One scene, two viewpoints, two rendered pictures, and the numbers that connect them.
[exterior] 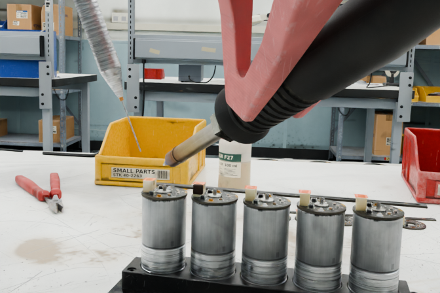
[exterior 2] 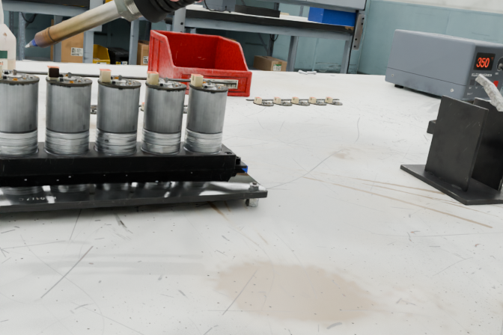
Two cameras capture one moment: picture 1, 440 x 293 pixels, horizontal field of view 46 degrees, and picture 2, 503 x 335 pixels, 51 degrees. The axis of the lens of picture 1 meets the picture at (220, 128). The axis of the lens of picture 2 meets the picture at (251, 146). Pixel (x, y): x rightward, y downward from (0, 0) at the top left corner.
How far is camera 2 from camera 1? 0.10 m
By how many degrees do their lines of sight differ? 39
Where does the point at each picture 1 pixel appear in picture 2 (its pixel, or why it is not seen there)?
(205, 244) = (67, 124)
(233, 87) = not seen: outside the picture
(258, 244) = (117, 119)
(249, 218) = (109, 97)
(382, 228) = (217, 99)
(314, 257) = (165, 126)
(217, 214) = (79, 95)
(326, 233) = (175, 105)
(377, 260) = (212, 124)
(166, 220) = (25, 104)
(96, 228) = not seen: outside the picture
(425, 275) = not seen: hidden behind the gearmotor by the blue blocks
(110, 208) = not seen: outside the picture
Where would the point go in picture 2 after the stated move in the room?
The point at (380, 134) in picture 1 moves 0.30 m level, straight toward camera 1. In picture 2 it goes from (65, 44) to (66, 49)
